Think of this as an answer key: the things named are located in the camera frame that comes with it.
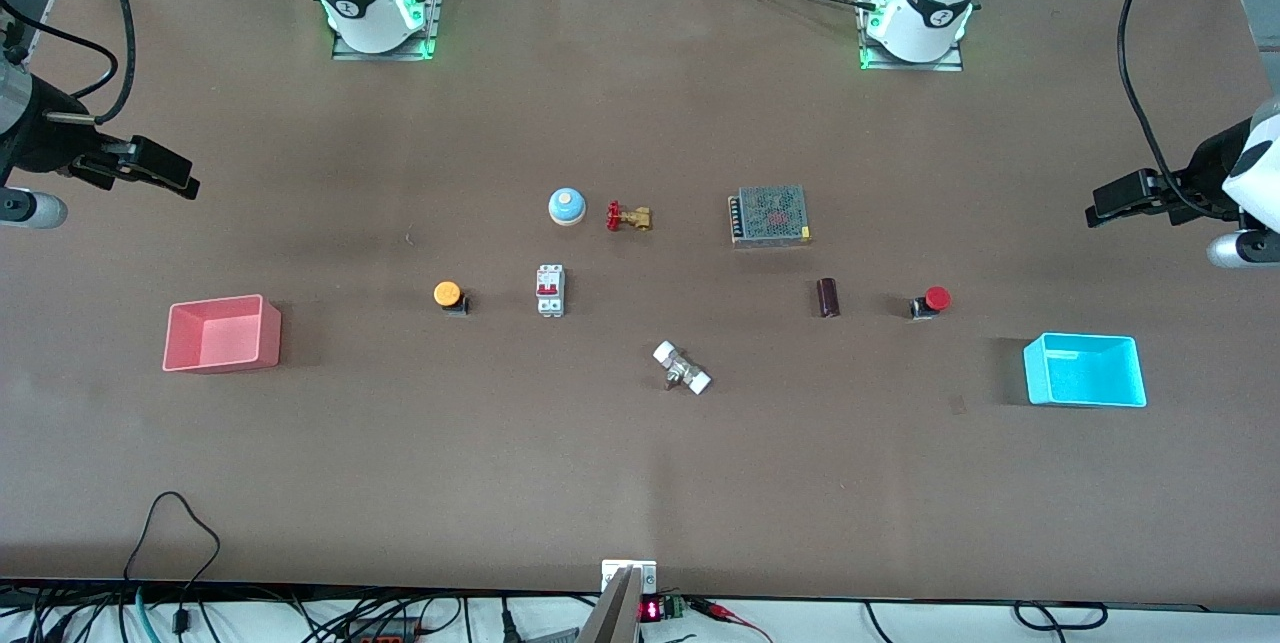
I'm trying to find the cyan plastic box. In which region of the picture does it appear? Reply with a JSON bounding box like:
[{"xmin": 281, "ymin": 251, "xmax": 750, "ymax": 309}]
[{"xmin": 1022, "ymin": 332, "xmax": 1148, "ymax": 409}]

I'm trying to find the pink plastic box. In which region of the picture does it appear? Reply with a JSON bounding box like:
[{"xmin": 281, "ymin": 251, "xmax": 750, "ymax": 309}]
[{"xmin": 162, "ymin": 294, "xmax": 283, "ymax": 375}]

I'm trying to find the metal mesh power supply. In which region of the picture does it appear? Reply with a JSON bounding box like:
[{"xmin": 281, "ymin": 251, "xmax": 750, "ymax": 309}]
[{"xmin": 728, "ymin": 185, "xmax": 812, "ymax": 249}]

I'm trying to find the metal fitting with white caps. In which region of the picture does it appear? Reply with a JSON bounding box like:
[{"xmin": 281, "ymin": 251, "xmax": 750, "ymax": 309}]
[{"xmin": 652, "ymin": 340, "xmax": 713, "ymax": 397}]

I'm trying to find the red clip lead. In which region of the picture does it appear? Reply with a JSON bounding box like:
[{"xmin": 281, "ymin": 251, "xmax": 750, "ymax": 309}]
[{"xmin": 690, "ymin": 598, "xmax": 776, "ymax": 643}]

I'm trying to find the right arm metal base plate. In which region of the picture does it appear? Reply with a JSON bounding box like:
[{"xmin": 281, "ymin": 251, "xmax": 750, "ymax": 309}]
[{"xmin": 332, "ymin": 0, "xmax": 441, "ymax": 62}]

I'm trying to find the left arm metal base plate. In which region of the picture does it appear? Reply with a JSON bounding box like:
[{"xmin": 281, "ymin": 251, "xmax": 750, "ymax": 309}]
[{"xmin": 858, "ymin": 0, "xmax": 964, "ymax": 73}]

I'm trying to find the thin black looped cable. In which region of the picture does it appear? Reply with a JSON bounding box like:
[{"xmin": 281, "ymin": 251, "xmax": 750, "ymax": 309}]
[{"xmin": 123, "ymin": 491, "xmax": 222, "ymax": 643}]

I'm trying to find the black coiled cable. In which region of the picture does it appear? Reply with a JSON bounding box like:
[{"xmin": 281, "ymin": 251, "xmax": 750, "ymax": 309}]
[{"xmin": 1013, "ymin": 601, "xmax": 1108, "ymax": 634}]

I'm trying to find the teal cable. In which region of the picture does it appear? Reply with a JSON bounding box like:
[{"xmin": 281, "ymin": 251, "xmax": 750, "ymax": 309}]
[{"xmin": 133, "ymin": 585, "xmax": 163, "ymax": 643}]

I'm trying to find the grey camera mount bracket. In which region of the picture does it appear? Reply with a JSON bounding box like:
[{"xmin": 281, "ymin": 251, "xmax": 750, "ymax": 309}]
[{"xmin": 600, "ymin": 559, "xmax": 658, "ymax": 643}]

